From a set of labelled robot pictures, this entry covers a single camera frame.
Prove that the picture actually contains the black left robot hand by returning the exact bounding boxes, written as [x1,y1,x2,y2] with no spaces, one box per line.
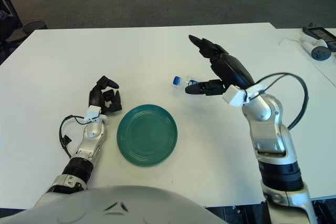
[88,76,123,116]

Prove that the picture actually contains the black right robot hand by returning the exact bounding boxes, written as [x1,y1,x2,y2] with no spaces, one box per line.
[185,34,256,96]

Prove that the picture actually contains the clear plastic bottle blue cap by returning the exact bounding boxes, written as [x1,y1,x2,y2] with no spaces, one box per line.
[172,75,200,88]

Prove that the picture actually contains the green ceramic plate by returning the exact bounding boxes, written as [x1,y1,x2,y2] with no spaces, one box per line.
[116,104,179,167]

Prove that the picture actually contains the white grey handheld controller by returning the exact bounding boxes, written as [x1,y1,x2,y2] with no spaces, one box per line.
[300,34,331,61]

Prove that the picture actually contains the dark handheld screen device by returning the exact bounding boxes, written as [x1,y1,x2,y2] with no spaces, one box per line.
[302,23,336,50]

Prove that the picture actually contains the grey robot torso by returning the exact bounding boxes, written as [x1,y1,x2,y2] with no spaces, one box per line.
[0,185,229,224]

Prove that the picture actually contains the black office chair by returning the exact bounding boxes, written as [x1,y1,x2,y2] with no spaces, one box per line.
[0,0,27,65]

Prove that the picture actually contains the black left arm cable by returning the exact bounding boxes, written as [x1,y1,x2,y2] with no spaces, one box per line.
[59,115,87,159]

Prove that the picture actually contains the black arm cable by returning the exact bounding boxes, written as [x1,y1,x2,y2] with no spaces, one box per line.
[59,115,87,159]
[249,73,308,132]

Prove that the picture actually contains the thin white cable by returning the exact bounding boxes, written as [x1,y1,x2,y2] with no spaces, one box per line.
[278,37,302,48]

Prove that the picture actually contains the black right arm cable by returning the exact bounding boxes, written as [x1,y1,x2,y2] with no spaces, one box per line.
[249,73,308,132]

